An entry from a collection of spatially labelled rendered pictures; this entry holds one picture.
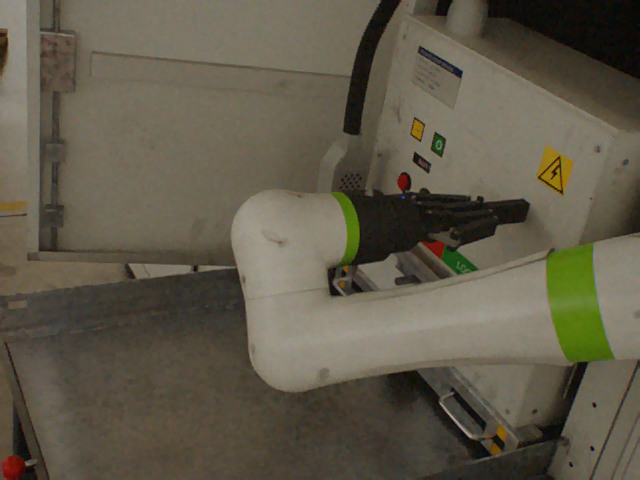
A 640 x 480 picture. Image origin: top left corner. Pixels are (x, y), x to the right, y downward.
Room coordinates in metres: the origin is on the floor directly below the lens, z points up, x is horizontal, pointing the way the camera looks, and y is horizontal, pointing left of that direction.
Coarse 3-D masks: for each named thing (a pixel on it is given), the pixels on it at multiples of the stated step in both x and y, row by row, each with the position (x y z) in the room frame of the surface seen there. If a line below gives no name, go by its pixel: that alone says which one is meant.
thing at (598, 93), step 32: (448, 32) 1.36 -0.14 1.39; (512, 32) 1.44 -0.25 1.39; (512, 64) 1.24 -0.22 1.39; (544, 64) 1.27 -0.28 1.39; (576, 64) 1.30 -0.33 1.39; (576, 96) 1.13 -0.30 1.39; (608, 96) 1.16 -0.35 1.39; (608, 128) 1.02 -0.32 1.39; (608, 160) 1.01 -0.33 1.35; (608, 192) 1.02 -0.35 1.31; (608, 224) 1.03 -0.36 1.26; (544, 384) 1.03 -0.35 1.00; (544, 416) 1.04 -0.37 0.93
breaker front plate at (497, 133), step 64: (384, 128) 1.40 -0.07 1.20; (448, 128) 1.27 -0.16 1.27; (512, 128) 1.15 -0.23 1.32; (576, 128) 1.06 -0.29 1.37; (384, 192) 1.37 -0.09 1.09; (448, 192) 1.23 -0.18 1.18; (512, 192) 1.12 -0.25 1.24; (576, 192) 1.03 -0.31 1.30; (512, 256) 1.09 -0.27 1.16; (512, 384) 1.03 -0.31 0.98
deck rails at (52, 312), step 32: (64, 288) 1.16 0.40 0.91; (96, 288) 1.19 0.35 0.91; (128, 288) 1.22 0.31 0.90; (160, 288) 1.25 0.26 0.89; (192, 288) 1.28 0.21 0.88; (224, 288) 1.32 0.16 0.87; (32, 320) 1.14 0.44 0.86; (64, 320) 1.17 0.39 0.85; (96, 320) 1.18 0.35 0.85; (128, 320) 1.20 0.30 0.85; (160, 320) 1.22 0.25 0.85; (544, 448) 1.00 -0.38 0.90
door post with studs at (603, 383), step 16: (592, 368) 1.01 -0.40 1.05; (608, 368) 0.98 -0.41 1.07; (624, 368) 0.97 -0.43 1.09; (592, 384) 1.00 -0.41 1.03; (608, 384) 0.98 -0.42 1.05; (624, 384) 0.96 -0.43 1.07; (576, 400) 1.01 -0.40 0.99; (592, 400) 0.99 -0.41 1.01; (608, 400) 0.97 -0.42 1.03; (576, 416) 1.00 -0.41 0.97; (592, 416) 0.98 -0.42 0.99; (608, 416) 0.96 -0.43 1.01; (576, 432) 0.99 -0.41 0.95; (592, 432) 0.97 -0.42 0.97; (560, 448) 1.01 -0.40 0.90; (576, 448) 0.98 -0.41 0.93; (592, 448) 0.96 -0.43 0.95; (560, 464) 1.00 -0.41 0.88; (576, 464) 0.98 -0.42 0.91; (592, 464) 0.96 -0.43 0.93
